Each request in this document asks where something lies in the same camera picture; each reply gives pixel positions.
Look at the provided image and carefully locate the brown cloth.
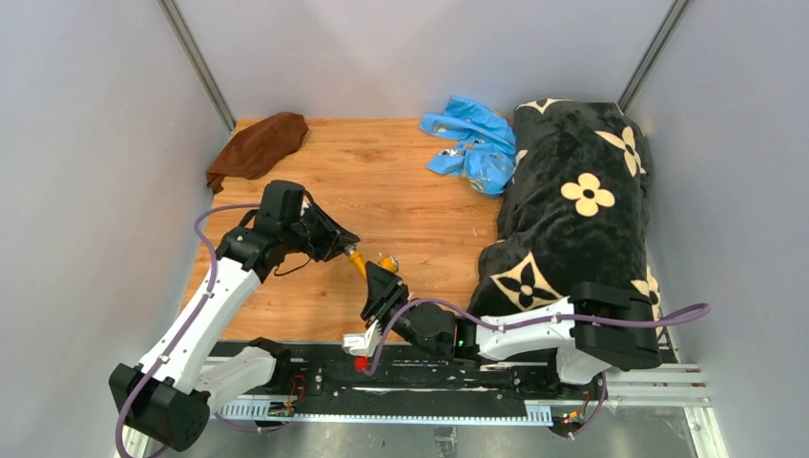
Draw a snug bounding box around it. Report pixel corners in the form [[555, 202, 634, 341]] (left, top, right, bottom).
[[206, 112, 309, 195]]

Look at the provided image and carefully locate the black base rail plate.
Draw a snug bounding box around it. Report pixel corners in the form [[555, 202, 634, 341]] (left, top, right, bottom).
[[208, 341, 677, 437]]

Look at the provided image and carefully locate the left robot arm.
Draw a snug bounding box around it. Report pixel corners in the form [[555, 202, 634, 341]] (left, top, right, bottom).
[[109, 180, 361, 457]]

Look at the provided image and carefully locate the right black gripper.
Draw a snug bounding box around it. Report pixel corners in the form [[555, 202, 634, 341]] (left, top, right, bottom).
[[362, 260, 439, 358]]

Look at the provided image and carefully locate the yellow brass water faucet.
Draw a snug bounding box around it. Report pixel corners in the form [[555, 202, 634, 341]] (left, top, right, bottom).
[[345, 245, 400, 280]]

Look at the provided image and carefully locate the blue plastic bag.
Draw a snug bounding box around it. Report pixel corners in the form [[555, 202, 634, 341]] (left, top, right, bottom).
[[419, 96, 516, 198]]

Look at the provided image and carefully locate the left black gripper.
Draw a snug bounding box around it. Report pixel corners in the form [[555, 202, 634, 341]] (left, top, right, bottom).
[[282, 202, 361, 262]]

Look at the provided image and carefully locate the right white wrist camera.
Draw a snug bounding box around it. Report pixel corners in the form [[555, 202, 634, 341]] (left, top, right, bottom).
[[342, 320, 382, 358]]

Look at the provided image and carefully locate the black floral blanket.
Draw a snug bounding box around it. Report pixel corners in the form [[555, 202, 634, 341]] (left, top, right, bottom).
[[468, 98, 661, 317]]

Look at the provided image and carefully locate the aluminium frame rail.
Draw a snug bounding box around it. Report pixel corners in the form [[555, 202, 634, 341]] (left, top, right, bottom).
[[126, 355, 713, 426]]

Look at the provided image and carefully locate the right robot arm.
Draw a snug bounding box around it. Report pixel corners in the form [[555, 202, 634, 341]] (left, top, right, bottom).
[[342, 262, 661, 398]]

